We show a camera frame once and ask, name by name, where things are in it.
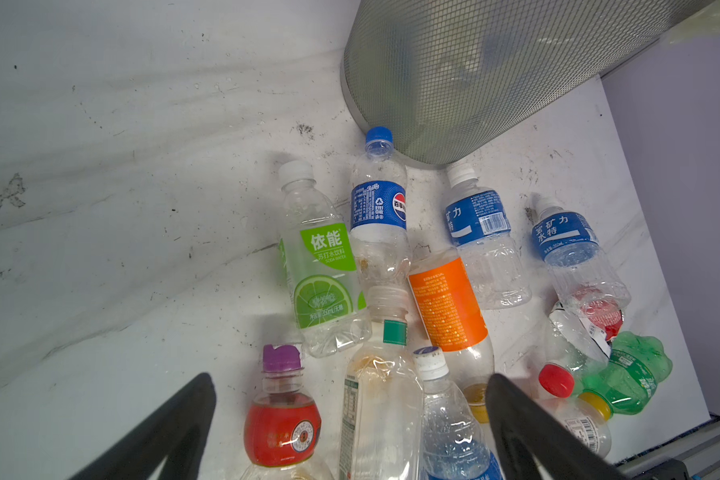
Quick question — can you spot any green cap clear bottle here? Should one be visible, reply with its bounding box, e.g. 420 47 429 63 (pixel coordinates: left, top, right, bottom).
338 286 423 479

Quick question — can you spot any green lime label bottle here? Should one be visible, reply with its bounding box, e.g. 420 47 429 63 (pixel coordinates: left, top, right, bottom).
278 160 371 358

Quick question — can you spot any red cap crushed bottle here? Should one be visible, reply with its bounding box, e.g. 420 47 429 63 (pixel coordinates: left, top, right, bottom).
538 300 624 398

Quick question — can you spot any pepsi blue label bottle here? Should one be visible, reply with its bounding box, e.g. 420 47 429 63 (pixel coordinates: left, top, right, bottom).
350 126 412 289

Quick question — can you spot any orange label bottle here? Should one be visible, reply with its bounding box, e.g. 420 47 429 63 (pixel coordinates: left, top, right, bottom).
408 248 495 424

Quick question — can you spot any small blue label bottle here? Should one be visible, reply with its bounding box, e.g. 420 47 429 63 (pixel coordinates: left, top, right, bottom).
530 193 631 317

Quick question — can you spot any green soda bottle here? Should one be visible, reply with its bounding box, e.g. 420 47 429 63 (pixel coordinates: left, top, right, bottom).
578 331 673 420

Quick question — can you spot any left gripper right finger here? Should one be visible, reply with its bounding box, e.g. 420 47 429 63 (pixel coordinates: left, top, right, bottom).
485 374 624 479

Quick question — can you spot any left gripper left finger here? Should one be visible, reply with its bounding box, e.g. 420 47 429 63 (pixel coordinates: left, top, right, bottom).
73 372 217 479

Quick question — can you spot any aluminium front rail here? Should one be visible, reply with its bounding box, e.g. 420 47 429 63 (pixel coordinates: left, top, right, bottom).
616 415 720 479

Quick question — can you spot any grey mesh waste bin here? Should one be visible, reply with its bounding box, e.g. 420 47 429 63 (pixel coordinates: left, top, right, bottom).
340 0 702 168

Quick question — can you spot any green plastic bin liner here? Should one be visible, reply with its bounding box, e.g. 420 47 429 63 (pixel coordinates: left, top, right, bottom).
660 0 720 46

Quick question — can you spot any yellow cap clear bottle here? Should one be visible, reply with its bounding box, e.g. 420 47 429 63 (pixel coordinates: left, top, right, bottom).
537 397 612 458

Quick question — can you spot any blue label front bottle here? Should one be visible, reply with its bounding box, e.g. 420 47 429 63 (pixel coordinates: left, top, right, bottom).
413 346 503 480

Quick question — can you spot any blue label water bottle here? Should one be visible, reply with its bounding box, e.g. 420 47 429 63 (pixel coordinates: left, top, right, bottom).
444 163 532 310

